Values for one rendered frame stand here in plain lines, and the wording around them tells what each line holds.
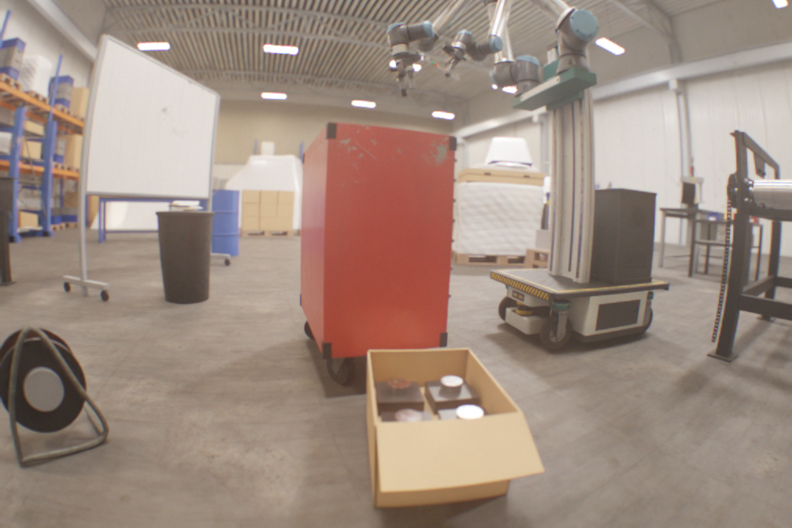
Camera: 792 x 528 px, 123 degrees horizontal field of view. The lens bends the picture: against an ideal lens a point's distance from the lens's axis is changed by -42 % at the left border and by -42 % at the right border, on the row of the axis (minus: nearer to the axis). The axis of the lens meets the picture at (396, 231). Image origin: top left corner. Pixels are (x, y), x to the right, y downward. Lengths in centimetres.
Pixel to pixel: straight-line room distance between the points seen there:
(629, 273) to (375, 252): 146
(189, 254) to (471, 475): 221
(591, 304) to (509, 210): 316
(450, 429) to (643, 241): 171
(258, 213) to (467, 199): 503
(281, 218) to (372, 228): 725
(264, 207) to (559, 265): 701
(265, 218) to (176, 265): 593
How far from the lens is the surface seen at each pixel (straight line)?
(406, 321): 131
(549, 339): 191
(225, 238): 495
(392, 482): 71
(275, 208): 839
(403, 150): 126
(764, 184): 209
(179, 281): 261
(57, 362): 112
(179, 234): 254
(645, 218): 224
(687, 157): 1372
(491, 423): 81
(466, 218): 482
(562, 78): 199
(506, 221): 490
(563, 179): 227
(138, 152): 340
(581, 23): 189
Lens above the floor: 66
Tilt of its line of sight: 3 degrees down
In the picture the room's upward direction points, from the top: 2 degrees clockwise
